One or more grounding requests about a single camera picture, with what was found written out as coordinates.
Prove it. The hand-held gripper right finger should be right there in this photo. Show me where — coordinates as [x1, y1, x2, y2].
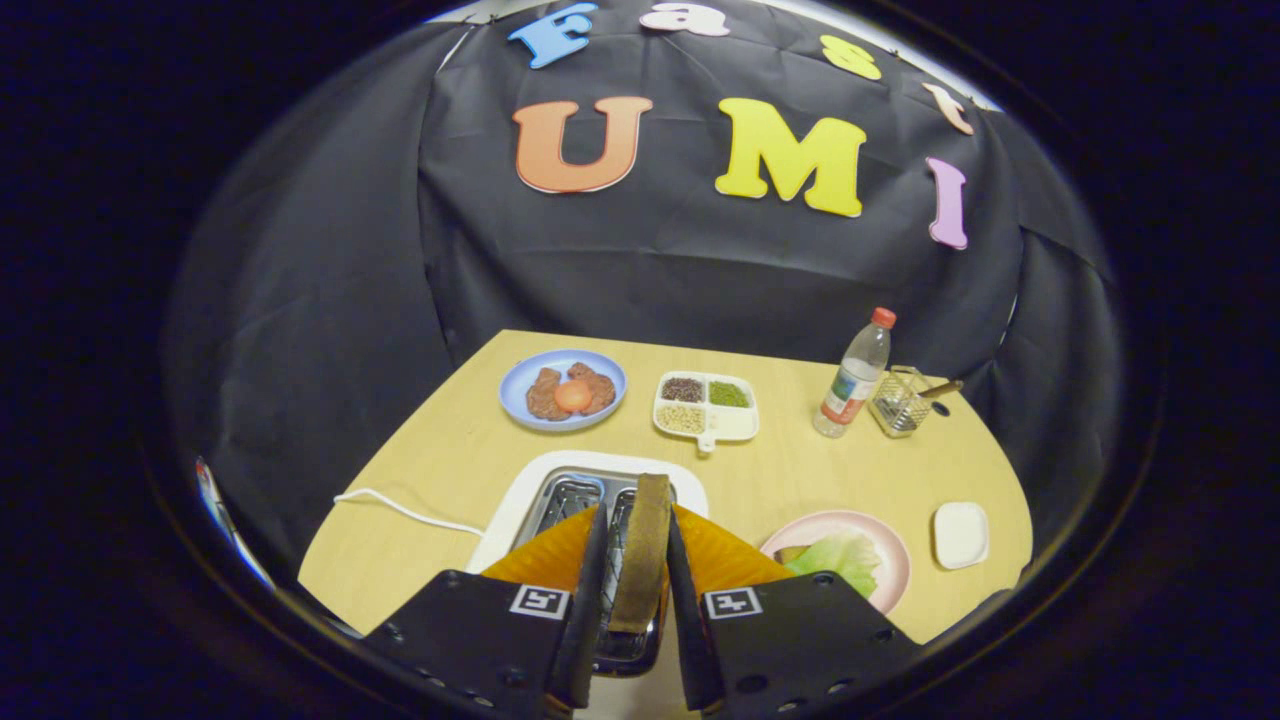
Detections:
[665, 503, 921, 716]

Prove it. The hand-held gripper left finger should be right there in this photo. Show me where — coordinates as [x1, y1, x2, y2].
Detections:
[362, 503, 611, 716]

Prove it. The brown toast slice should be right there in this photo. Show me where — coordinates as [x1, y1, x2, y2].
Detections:
[607, 473, 673, 635]

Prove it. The green lettuce leaf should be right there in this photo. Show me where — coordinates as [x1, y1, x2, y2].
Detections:
[782, 530, 883, 601]

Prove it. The white toaster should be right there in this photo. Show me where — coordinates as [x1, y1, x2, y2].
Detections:
[465, 450, 711, 681]

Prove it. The pink plate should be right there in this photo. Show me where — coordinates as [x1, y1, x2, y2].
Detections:
[758, 509, 913, 616]

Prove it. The white divided seed tray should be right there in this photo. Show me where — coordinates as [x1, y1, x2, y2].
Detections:
[653, 370, 761, 454]

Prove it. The brown meat piece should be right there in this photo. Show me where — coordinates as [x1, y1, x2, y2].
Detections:
[526, 367, 569, 422]
[566, 362, 618, 416]

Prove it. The blue plate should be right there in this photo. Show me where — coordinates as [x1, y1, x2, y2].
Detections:
[498, 348, 629, 433]

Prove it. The small white square dish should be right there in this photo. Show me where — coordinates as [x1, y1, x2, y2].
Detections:
[932, 501, 991, 571]

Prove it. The clear water bottle red cap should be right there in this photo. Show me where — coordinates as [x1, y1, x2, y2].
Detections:
[812, 307, 898, 439]

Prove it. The white power cable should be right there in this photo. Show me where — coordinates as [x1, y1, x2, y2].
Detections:
[333, 487, 486, 538]

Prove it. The metal wire basket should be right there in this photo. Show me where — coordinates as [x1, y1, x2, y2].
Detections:
[868, 365, 949, 439]

